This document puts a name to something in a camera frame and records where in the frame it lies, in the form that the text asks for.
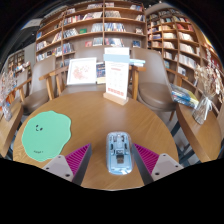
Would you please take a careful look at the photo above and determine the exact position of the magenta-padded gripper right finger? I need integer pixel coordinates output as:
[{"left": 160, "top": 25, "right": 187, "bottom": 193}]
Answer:
[{"left": 130, "top": 143, "right": 184, "bottom": 186}]

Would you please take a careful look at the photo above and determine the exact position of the stack of pale blue books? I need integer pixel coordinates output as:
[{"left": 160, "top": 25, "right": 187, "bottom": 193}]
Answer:
[{"left": 129, "top": 58, "right": 147, "bottom": 68}]

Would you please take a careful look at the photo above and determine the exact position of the stack of colourful books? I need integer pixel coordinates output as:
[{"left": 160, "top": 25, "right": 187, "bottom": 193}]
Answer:
[{"left": 170, "top": 83, "right": 200, "bottom": 109}]

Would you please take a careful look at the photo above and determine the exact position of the small distant wooden bookshelf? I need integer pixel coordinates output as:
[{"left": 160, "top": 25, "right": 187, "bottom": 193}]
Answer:
[{"left": 7, "top": 49, "right": 33, "bottom": 79}]

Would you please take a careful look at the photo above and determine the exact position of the white framed floral print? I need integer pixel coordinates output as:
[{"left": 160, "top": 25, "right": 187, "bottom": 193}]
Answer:
[{"left": 66, "top": 57, "right": 98, "bottom": 86}]

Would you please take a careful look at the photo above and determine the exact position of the tall angled wooden bookshelf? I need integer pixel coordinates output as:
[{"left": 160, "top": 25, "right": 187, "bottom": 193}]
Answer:
[{"left": 145, "top": 8, "right": 224, "bottom": 101}]

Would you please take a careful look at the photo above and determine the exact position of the glass vase with dried flowers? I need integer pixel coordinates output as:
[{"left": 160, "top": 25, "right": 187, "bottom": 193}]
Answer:
[
  {"left": 0, "top": 69, "right": 18, "bottom": 122},
  {"left": 192, "top": 48, "right": 224, "bottom": 125}
]

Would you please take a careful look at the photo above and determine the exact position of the white sign on wooden base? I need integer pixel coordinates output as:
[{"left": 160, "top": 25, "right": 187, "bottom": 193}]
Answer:
[{"left": 102, "top": 47, "right": 131, "bottom": 107}]

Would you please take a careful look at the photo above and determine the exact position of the green cloud-shaped mouse pad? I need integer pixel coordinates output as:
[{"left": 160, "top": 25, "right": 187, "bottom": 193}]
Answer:
[{"left": 21, "top": 110, "right": 73, "bottom": 163}]

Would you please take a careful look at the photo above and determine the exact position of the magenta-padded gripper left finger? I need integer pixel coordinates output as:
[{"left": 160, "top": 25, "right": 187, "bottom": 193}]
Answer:
[{"left": 42, "top": 143, "right": 93, "bottom": 186}]

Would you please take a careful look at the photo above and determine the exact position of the wide wooden bookshelf with books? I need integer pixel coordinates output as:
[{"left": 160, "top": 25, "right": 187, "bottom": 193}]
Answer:
[{"left": 34, "top": 0, "right": 148, "bottom": 64}]

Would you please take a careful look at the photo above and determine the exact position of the round wooden side table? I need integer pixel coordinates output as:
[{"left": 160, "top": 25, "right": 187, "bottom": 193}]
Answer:
[
  {"left": 0, "top": 101, "right": 24, "bottom": 158},
  {"left": 175, "top": 103, "right": 224, "bottom": 163}
]

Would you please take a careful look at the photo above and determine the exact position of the brown upholstered wooden armchair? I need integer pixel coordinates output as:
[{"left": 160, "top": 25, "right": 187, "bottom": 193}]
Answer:
[
  {"left": 132, "top": 48, "right": 189, "bottom": 122},
  {"left": 13, "top": 54, "right": 57, "bottom": 116},
  {"left": 54, "top": 45, "right": 147, "bottom": 101}
]

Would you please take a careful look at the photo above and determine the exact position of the translucent blue computer mouse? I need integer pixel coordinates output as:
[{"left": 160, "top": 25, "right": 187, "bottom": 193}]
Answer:
[{"left": 105, "top": 131, "right": 135, "bottom": 176}]

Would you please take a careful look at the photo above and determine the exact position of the dark blue book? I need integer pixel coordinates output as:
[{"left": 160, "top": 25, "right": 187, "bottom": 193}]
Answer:
[{"left": 95, "top": 61, "right": 107, "bottom": 85}]

